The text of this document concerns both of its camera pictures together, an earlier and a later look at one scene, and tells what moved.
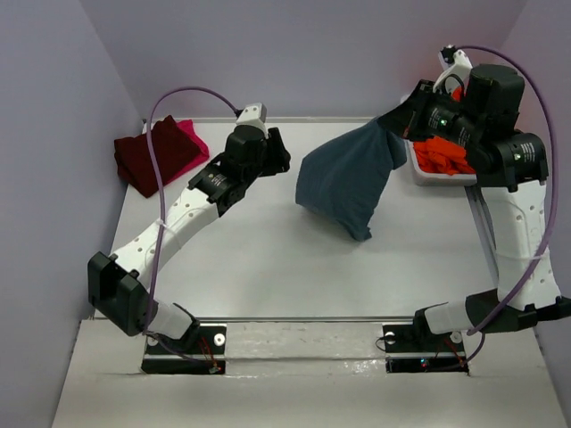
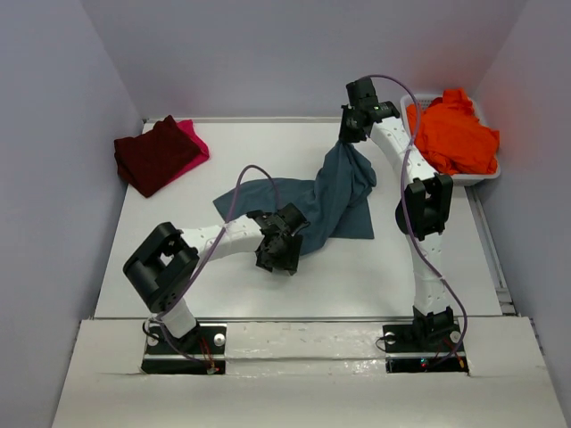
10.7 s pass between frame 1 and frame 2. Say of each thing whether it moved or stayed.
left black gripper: moved
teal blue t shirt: moved
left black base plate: stayed
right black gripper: moved
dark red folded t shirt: stayed
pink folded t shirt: stayed
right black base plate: stayed
